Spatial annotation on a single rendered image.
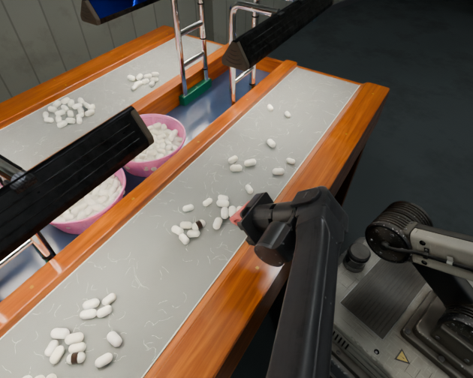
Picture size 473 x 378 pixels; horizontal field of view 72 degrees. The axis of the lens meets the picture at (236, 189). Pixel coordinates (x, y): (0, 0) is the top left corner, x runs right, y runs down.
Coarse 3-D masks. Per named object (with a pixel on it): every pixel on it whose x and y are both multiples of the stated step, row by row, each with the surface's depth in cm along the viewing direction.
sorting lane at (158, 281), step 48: (288, 96) 134; (336, 96) 134; (240, 144) 112; (288, 144) 112; (192, 192) 97; (240, 192) 97; (144, 240) 85; (192, 240) 85; (240, 240) 85; (96, 288) 76; (144, 288) 76; (192, 288) 76; (48, 336) 68; (96, 336) 68; (144, 336) 68
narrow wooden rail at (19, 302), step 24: (288, 72) 145; (216, 120) 118; (192, 144) 108; (168, 168) 100; (144, 192) 93; (120, 216) 87; (96, 240) 82; (48, 264) 77; (72, 264) 77; (24, 288) 73; (48, 288) 74; (0, 312) 69; (24, 312) 71; (0, 336) 68
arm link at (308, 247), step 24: (312, 216) 50; (336, 216) 53; (312, 240) 47; (336, 240) 48; (312, 264) 43; (336, 264) 45; (288, 288) 42; (312, 288) 39; (288, 312) 39; (312, 312) 37; (288, 336) 36; (312, 336) 34; (288, 360) 33; (312, 360) 33
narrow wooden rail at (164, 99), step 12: (216, 60) 151; (192, 72) 142; (216, 72) 155; (168, 84) 135; (180, 84) 136; (192, 84) 143; (144, 96) 128; (156, 96) 128; (168, 96) 133; (144, 108) 124; (156, 108) 129; (168, 108) 136; (156, 120) 132
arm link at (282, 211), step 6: (276, 204) 63; (282, 204) 61; (288, 204) 60; (276, 210) 61; (282, 210) 60; (288, 210) 59; (276, 216) 61; (282, 216) 60; (288, 216) 59; (282, 222) 58
